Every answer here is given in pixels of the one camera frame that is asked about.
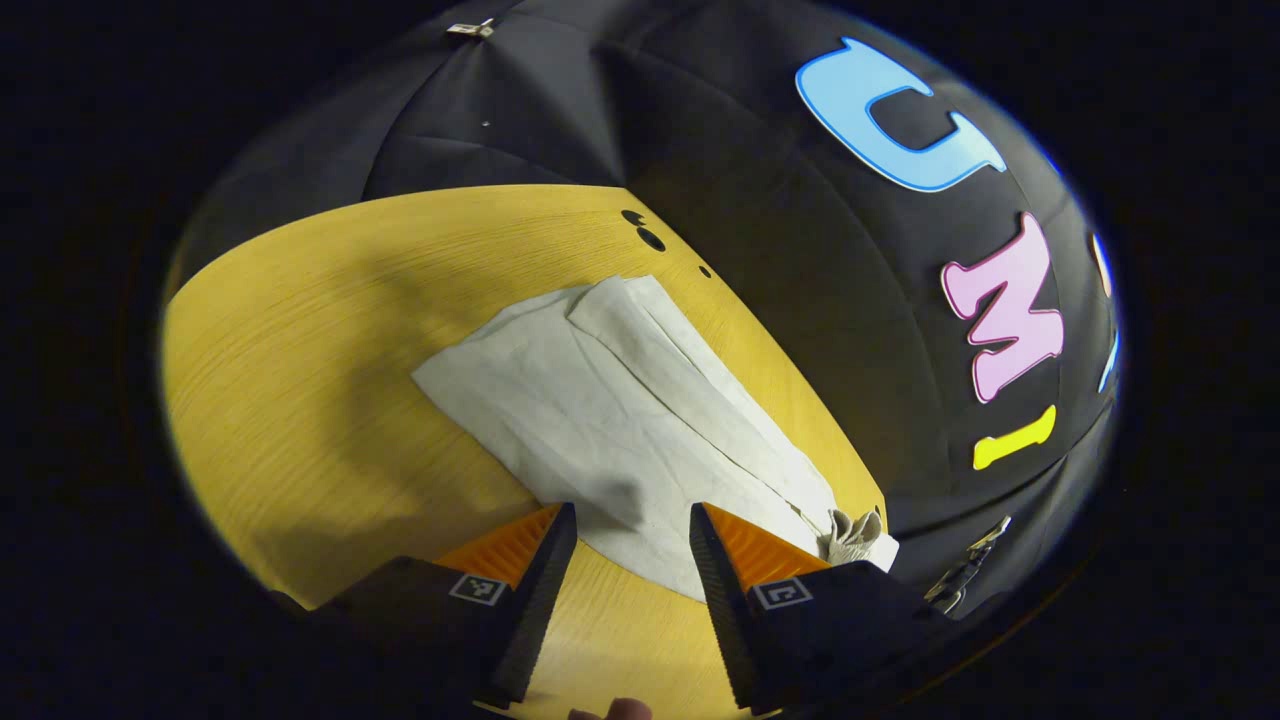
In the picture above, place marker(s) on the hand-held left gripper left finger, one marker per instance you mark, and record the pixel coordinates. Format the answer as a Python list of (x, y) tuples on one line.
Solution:
[(540, 610)]

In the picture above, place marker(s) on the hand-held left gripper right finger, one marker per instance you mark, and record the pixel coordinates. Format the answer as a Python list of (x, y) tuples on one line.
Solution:
[(722, 610)]

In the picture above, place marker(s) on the black backdrop cloth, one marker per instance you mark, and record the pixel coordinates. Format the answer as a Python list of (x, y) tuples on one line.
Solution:
[(760, 250)]

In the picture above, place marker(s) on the white jeans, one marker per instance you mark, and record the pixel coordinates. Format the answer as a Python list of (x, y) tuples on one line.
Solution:
[(580, 420)]

